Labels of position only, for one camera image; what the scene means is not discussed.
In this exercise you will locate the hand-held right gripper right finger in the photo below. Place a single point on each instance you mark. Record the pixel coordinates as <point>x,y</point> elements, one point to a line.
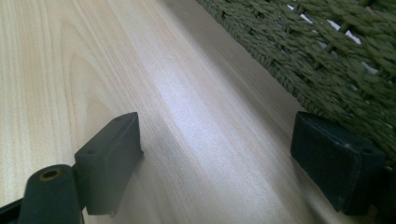
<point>336,161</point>

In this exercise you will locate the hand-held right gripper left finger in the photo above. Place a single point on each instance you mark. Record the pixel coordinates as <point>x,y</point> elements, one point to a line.
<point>107,165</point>

